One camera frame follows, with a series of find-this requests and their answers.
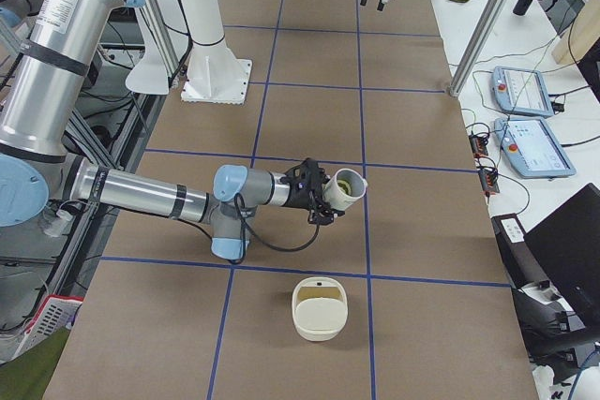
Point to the aluminium frame post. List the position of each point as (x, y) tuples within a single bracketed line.
[(479, 37)]

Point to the near orange usb hub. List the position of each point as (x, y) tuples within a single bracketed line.
[(489, 180)]

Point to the far teach pendant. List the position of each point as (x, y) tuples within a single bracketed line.
[(521, 91)]

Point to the wooden board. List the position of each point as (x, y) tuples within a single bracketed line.
[(580, 36)]

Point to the black office chair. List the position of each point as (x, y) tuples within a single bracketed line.
[(554, 271)]

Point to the white ribbed mug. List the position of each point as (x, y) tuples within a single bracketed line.
[(336, 198)]

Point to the red white basket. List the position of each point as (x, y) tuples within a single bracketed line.
[(55, 313)]

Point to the near teach pendant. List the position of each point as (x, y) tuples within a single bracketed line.
[(532, 149)]

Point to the teach pendant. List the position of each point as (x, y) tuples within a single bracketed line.
[(532, 149), (521, 91)]

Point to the yellow lemon slice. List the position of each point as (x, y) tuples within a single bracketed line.
[(344, 186)]

